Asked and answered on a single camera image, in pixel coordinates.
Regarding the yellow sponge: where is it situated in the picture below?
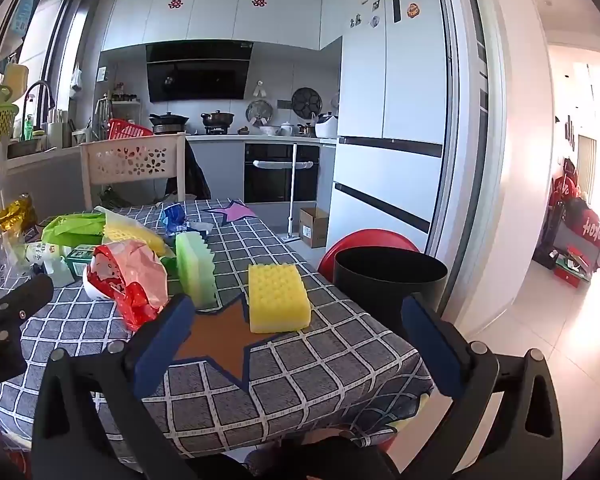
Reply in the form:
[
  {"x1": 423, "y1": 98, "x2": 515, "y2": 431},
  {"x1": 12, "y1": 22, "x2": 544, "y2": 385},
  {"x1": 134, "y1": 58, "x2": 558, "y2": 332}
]
[{"x1": 248, "y1": 263, "x2": 312, "y2": 334}]

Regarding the cardboard box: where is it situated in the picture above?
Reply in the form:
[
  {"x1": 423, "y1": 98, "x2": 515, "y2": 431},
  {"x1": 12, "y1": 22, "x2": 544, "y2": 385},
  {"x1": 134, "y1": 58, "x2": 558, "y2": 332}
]
[{"x1": 298, "y1": 206, "x2": 330, "y2": 249}]

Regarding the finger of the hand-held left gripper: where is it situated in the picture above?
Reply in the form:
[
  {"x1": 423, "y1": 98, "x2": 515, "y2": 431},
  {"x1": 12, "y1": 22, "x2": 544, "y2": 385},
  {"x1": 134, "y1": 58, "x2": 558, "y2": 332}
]
[{"x1": 0, "y1": 272, "x2": 55, "y2": 323}]

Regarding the black wok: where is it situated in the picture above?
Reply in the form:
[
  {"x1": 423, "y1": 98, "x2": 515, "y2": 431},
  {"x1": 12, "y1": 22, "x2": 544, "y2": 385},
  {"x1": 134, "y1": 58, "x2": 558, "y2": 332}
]
[{"x1": 148, "y1": 111, "x2": 190, "y2": 134}]

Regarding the dark jacket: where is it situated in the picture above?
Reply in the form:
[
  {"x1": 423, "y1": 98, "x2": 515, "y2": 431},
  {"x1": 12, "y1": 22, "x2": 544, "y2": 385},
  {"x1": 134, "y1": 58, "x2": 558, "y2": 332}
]
[{"x1": 166, "y1": 137, "x2": 212, "y2": 201}]

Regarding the yellow foam net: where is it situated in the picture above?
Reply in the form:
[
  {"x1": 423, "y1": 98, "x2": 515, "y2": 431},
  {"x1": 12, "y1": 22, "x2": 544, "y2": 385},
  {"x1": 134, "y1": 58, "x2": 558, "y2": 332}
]
[{"x1": 102, "y1": 220, "x2": 168, "y2": 257}]

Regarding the black kitchen faucet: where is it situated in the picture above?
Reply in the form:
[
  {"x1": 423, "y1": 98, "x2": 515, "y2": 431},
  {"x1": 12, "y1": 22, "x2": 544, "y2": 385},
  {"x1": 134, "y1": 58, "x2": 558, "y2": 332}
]
[{"x1": 22, "y1": 80, "x2": 56, "y2": 141}]

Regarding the green sponge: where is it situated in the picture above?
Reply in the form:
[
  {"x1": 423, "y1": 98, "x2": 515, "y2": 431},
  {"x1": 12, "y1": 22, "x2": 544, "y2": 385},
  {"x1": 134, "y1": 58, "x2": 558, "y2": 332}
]
[{"x1": 175, "y1": 232, "x2": 218, "y2": 308}]

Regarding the red printed bag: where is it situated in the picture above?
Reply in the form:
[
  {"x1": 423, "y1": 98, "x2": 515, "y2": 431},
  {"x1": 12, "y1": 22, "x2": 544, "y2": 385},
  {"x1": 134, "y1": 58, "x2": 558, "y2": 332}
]
[{"x1": 547, "y1": 160, "x2": 600, "y2": 271}]

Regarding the round metal steamer rack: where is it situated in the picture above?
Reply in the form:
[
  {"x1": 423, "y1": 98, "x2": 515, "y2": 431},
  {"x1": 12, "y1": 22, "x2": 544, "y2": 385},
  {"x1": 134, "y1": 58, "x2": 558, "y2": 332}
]
[{"x1": 245, "y1": 99, "x2": 274, "y2": 126}]

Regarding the dark round wall pan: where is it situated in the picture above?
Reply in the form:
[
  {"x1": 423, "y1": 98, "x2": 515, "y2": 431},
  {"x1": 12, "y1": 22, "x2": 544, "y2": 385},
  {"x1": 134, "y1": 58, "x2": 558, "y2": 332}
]
[{"x1": 291, "y1": 87, "x2": 323, "y2": 116}]

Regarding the gold foil bag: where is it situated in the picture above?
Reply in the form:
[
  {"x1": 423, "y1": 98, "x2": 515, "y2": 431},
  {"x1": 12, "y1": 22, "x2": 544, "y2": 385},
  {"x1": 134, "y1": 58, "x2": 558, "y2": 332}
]
[{"x1": 0, "y1": 194, "x2": 38, "y2": 233}]

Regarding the blue snack wrapper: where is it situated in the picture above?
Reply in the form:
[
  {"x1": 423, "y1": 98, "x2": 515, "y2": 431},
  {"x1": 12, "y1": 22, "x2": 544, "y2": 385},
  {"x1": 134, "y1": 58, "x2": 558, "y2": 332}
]
[{"x1": 160, "y1": 202, "x2": 191, "y2": 236}]

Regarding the green plastic bag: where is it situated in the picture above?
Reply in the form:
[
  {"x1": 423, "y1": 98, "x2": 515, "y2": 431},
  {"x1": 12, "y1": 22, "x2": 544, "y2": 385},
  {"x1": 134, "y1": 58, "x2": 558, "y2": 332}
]
[{"x1": 41, "y1": 212, "x2": 107, "y2": 247}]

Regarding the beige cutout chair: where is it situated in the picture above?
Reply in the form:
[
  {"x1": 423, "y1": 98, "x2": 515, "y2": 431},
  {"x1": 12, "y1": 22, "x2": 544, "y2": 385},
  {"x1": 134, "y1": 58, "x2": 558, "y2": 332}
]
[{"x1": 79, "y1": 132, "x2": 187, "y2": 211}]

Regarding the black range hood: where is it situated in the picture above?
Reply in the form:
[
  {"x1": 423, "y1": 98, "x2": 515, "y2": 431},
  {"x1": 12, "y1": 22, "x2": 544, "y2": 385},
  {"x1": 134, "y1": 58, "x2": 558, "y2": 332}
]
[{"x1": 145, "y1": 40, "x2": 254, "y2": 103}]

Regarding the grey checked tablecloth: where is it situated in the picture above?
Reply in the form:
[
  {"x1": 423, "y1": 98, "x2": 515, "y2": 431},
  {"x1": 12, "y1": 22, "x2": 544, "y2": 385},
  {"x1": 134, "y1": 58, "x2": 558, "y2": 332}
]
[{"x1": 0, "y1": 199, "x2": 436, "y2": 461}]

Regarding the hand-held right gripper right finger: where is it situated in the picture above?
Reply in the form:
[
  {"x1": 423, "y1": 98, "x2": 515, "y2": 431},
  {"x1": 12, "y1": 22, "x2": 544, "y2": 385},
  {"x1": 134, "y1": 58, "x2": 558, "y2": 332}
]
[{"x1": 397, "y1": 294, "x2": 563, "y2": 480}]

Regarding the red plastic stool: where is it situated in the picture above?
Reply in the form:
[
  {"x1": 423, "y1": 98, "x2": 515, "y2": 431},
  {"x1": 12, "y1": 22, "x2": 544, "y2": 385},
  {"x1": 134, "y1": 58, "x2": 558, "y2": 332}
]
[{"x1": 318, "y1": 228, "x2": 421, "y2": 278}]

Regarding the green plastic basket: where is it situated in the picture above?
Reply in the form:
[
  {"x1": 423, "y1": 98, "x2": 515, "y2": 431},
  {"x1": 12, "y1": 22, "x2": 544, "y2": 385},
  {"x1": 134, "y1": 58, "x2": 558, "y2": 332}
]
[{"x1": 0, "y1": 102, "x2": 20, "y2": 146}]

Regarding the white spice rack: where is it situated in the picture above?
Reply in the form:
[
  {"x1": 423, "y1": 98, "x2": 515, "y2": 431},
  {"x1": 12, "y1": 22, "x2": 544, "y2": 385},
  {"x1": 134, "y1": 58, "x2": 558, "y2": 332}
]
[{"x1": 94, "y1": 97, "x2": 142, "y2": 141}]

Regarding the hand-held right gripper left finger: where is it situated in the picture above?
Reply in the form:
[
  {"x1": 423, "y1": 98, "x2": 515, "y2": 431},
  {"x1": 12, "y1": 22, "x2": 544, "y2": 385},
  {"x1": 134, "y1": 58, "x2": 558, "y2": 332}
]
[{"x1": 31, "y1": 294, "x2": 201, "y2": 480}]

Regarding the pale yellow jug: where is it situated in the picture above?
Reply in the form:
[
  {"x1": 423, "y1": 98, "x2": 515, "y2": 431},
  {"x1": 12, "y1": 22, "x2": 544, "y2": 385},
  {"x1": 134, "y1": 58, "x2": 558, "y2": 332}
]
[{"x1": 2, "y1": 62, "x2": 30, "y2": 93}]

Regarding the dark cooking pot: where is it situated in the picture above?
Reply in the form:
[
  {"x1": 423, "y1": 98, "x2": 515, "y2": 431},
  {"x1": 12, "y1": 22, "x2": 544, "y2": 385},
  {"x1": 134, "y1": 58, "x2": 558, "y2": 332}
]
[{"x1": 200, "y1": 109, "x2": 236, "y2": 134}]

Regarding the black built-in oven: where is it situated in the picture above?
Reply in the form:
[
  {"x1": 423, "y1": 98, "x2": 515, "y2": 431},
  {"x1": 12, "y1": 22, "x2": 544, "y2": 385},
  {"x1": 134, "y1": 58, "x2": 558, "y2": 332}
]
[{"x1": 243, "y1": 142, "x2": 321, "y2": 204}]

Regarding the red plastic basket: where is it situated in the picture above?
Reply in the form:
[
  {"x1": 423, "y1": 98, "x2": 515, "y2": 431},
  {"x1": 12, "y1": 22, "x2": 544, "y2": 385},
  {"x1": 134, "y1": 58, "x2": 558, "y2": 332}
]
[{"x1": 107, "y1": 118, "x2": 155, "y2": 141}]

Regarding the black trash bin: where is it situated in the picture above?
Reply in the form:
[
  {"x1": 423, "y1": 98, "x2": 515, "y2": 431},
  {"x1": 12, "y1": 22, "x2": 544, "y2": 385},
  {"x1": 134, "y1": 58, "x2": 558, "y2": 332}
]
[{"x1": 333, "y1": 246, "x2": 448, "y2": 341}]

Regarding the white rice cooker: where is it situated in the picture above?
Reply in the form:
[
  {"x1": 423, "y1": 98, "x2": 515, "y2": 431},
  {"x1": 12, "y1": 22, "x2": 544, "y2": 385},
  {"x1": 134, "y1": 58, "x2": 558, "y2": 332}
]
[{"x1": 314, "y1": 112, "x2": 339, "y2": 139}]

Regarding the red white plastic bag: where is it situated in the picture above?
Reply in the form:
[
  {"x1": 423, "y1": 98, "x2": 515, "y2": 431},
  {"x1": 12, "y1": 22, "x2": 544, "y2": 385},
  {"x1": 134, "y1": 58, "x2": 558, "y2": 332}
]
[{"x1": 82, "y1": 240, "x2": 170, "y2": 332}]

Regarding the white refrigerator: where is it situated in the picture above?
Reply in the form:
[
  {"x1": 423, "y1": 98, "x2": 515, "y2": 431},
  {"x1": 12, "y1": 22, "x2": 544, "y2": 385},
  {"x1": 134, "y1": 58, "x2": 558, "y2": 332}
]
[{"x1": 325, "y1": 0, "x2": 448, "y2": 256}]

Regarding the green small box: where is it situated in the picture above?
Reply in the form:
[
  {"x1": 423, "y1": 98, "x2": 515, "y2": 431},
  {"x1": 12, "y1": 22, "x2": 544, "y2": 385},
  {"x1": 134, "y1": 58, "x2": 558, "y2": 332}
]
[{"x1": 65, "y1": 244, "x2": 98, "y2": 276}]

